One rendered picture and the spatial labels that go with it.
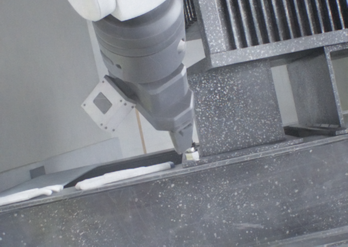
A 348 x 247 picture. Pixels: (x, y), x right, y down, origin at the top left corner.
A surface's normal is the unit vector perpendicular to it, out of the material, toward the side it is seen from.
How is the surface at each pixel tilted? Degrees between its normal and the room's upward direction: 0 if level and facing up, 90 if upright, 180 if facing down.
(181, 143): 139
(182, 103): 58
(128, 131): 90
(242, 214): 90
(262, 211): 90
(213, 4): 90
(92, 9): 146
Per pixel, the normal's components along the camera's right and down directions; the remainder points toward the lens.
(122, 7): 0.62, 0.65
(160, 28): 0.34, 0.11
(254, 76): -0.03, 0.01
